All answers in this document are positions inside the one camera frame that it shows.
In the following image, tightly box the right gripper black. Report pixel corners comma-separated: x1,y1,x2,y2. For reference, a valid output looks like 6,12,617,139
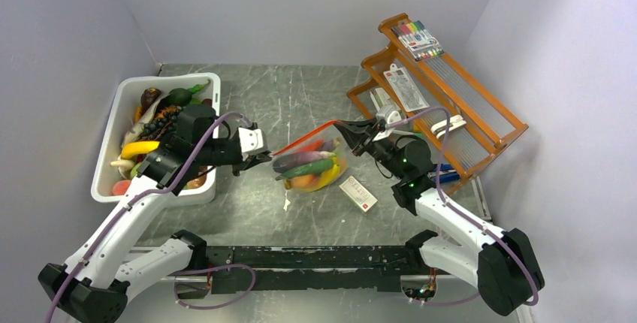
335,117,407,180

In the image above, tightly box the purple eggplant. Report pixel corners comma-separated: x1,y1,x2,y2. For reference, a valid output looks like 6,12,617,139
273,151,336,173

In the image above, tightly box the clear zip bag orange zipper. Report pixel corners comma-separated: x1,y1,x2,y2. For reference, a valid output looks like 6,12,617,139
271,119,348,192

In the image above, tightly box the green cucumber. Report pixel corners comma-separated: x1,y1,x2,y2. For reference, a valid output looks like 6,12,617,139
277,158,334,180

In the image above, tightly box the yellow banana bunch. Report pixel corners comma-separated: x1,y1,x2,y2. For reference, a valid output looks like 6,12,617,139
301,158,347,192

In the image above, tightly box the orange fruit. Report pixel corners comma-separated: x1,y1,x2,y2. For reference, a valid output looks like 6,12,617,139
289,174,318,189

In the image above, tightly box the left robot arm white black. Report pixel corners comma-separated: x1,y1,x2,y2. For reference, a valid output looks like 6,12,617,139
38,105,270,322

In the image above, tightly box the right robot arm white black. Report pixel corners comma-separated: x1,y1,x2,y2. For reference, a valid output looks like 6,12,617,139
334,118,545,315

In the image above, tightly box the white plastic food bin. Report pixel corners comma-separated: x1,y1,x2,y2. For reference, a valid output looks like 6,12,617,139
91,73,221,204

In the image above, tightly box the white eraser box on rack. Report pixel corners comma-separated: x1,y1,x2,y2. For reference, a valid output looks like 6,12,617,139
370,87,400,112

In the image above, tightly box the white cardboard box red logo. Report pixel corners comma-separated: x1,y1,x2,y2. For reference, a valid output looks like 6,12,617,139
339,176,378,213

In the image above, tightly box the packaged card on rack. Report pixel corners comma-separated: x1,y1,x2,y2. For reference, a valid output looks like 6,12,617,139
383,63,430,113

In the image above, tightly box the orange wooden rack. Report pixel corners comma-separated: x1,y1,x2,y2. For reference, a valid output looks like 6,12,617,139
347,13,529,194

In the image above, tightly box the white stapler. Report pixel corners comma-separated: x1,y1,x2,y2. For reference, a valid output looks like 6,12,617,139
430,115,466,139

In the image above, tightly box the green chili pepper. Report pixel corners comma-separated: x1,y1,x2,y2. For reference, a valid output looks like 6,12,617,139
187,79,212,95

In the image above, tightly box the green avocado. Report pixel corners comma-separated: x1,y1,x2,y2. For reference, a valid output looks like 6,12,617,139
165,88,194,107

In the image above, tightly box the blue hole punch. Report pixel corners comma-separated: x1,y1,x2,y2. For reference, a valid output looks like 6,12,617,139
427,164,460,184

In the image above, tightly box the dark purple grape bunch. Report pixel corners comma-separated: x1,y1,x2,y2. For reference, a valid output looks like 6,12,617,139
138,105,183,141

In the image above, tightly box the pack of coloured markers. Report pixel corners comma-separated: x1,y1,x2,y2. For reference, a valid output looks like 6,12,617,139
391,20,444,61

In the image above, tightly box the dark purple mangosteen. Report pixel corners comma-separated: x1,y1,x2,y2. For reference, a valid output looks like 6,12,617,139
140,88,162,110

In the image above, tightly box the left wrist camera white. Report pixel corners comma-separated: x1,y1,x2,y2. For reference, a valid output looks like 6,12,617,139
237,127,267,159

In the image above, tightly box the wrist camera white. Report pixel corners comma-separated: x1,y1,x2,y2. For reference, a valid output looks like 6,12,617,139
373,105,402,142
237,127,267,159

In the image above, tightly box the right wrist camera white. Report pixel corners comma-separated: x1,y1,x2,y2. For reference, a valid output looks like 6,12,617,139
373,105,402,142

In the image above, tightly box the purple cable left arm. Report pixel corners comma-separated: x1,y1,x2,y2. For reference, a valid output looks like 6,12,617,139
44,111,252,323

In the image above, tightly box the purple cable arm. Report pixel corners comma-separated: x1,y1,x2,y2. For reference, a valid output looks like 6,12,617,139
44,111,252,323
385,107,540,306

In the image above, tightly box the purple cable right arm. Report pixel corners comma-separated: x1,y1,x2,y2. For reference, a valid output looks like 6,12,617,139
385,107,540,306

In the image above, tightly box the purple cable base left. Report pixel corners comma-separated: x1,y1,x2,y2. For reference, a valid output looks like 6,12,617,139
174,263,257,311

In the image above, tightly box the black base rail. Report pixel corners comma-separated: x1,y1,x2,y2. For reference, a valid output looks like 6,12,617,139
207,245,430,294

